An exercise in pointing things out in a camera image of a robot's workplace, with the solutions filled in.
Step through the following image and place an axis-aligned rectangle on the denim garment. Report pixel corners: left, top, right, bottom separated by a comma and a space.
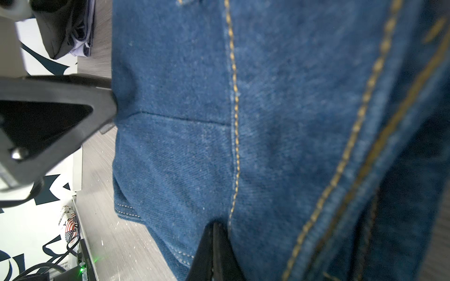
112, 1, 450, 281

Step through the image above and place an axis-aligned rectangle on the lavender skirt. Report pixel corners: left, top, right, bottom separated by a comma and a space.
70, 0, 96, 57

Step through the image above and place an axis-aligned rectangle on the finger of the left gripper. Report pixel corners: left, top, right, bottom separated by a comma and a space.
1, 74, 117, 190

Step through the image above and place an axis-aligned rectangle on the folded newspaper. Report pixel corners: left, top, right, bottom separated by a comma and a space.
58, 206, 79, 245

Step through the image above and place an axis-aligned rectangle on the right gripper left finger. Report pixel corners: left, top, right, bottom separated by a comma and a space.
185, 222, 213, 281

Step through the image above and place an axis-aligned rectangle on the black garment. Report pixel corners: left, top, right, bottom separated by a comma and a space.
29, 0, 85, 60

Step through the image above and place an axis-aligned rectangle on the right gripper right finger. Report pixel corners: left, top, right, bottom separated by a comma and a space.
212, 222, 245, 281

